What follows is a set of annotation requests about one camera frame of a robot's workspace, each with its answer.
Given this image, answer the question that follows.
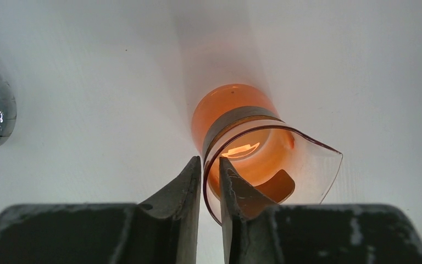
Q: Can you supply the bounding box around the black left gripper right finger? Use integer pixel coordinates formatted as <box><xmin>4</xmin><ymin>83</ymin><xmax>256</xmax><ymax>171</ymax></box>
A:
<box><xmin>219</xmin><ymin>158</ymin><xmax>422</xmax><ymax>263</ymax></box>

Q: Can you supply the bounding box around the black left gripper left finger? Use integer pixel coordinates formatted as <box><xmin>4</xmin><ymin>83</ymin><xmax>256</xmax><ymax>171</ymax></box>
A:
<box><xmin>0</xmin><ymin>156</ymin><xmax>201</xmax><ymax>263</ymax></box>

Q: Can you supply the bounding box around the orange glass carafe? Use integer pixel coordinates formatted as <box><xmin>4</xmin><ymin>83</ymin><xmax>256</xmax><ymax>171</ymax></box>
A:
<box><xmin>191</xmin><ymin>84</ymin><xmax>343</xmax><ymax>223</ymax></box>

